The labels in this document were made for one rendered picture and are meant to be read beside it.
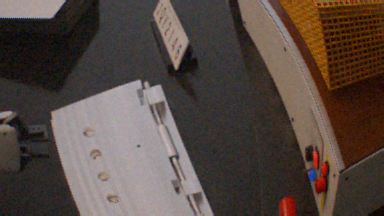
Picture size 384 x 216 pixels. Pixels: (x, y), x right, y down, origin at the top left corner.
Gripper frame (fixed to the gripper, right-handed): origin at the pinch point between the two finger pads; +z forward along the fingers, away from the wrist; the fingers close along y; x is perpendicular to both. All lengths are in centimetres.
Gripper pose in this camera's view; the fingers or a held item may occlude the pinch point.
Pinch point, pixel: (38, 141)
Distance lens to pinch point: 147.3
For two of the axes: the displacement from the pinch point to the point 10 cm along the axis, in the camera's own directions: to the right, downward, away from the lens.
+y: -1.1, 7.5, 6.5
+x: 2.7, 6.5, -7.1
